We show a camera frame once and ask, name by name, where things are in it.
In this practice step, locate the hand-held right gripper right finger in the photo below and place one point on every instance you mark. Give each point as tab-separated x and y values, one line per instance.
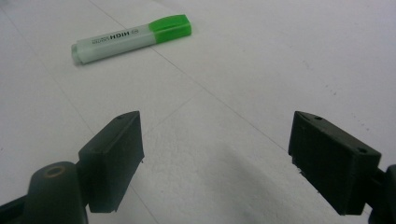
330	161

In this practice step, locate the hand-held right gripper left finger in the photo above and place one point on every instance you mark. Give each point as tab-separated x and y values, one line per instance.
112	161

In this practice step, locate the green highlighter pen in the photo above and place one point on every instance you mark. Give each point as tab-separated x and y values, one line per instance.
130	39

